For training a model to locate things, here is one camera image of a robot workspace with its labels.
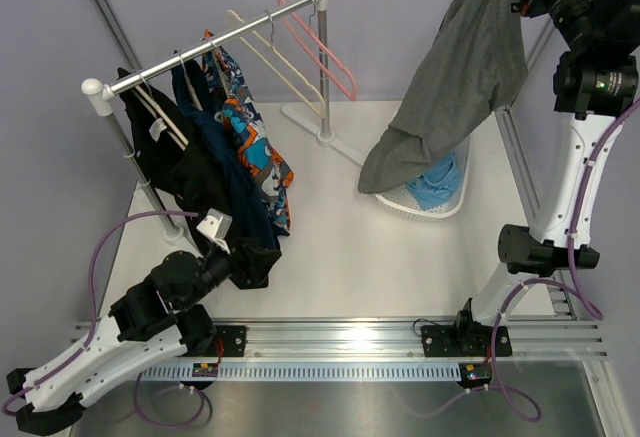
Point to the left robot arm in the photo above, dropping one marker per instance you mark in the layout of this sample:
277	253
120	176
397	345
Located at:
157	319

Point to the silver clothes rack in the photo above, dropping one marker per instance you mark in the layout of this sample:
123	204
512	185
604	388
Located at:
312	12

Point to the light blue shorts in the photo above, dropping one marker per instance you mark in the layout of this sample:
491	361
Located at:
436	186

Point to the patterned navy orange shorts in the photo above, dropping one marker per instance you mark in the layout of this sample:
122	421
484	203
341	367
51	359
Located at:
271	173

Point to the white perforated basket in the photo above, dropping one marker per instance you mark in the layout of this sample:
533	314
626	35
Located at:
398	200

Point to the wooden hanger with black garment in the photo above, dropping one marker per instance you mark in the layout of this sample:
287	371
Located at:
162	124

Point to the navy blue garment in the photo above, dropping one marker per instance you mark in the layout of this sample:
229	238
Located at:
249	215

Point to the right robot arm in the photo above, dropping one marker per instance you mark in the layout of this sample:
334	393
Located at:
595	84

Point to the white hanger with grey shorts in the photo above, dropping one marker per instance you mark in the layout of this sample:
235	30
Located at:
318	106

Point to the wooden hanger with patterned shorts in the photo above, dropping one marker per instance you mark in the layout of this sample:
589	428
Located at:
215	72

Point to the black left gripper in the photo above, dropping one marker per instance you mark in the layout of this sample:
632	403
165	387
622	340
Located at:
257	263

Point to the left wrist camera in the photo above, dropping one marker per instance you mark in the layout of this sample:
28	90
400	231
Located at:
214	226

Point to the grey knit shorts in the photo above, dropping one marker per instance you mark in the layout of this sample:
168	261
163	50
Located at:
475	65

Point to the black garment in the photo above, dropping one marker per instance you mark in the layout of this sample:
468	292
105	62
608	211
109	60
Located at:
190	176

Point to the pink clothes hanger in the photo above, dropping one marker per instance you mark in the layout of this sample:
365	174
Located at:
351	91

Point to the white slotted cable duct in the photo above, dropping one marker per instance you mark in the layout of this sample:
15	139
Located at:
183	371

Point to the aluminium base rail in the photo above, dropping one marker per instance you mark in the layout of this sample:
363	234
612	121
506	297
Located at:
396	339

